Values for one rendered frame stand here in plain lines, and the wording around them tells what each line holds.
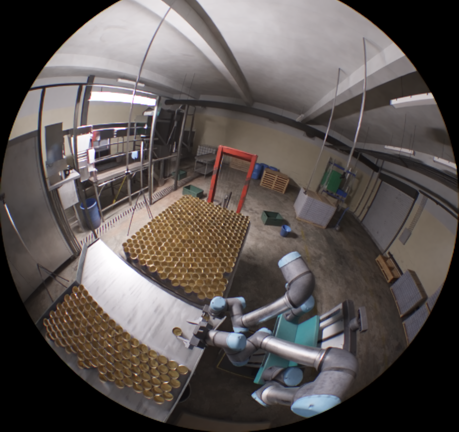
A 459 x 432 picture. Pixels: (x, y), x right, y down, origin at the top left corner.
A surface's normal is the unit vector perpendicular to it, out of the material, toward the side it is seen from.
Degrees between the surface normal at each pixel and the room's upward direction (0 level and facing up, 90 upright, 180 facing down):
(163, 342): 0
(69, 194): 90
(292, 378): 8
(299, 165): 90
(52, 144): 90
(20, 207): 90
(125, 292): 0
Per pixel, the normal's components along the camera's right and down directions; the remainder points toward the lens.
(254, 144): -0.28, 0.40
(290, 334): 0.23, -0.86
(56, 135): 0.93, 0.33
